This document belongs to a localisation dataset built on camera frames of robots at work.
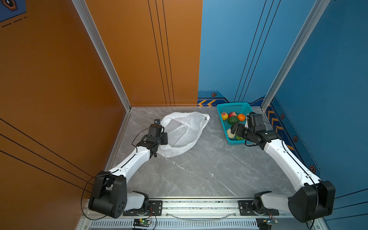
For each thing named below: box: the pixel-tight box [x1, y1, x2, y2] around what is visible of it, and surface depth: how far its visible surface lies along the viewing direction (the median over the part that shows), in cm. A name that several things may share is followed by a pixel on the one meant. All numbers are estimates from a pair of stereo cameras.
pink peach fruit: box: [228, 111, 238, 118], surface depth 111 cm
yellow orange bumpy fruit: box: [221, 112, 229, 121], surface depth 111 cm
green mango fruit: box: [227, 115, 239, 126], surface depth 107 cm
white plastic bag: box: [157, 111, 211, 158], surface depth 98 cm
